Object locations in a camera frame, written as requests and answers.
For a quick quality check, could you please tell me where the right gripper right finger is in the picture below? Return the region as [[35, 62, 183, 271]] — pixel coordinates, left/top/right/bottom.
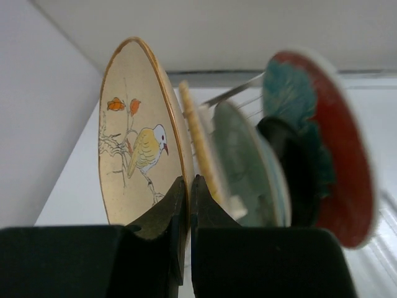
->
[[190, 175, 244, 297]]

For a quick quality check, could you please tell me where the round wooden plate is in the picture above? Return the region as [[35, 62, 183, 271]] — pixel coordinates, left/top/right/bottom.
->
[[98, 37, 194, 225]]

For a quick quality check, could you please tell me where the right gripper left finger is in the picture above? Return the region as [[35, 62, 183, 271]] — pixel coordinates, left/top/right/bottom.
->
[[126, 176, 186, 286]]

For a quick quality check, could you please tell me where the wire dish rack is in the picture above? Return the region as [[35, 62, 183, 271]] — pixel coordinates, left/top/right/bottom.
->
[[182, 73, 397, 280]]

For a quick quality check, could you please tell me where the light green flower bowl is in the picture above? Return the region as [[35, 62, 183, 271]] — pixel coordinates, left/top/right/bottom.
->
[[212, 101, 292, 227]]

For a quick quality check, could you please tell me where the woven bamboo square tray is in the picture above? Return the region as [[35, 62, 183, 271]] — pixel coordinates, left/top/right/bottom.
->
[[178, 79, 248, 218]]

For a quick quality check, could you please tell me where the red and teal floral plate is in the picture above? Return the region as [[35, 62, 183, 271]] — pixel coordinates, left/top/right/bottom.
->
[[262, 48, 380, 249]]

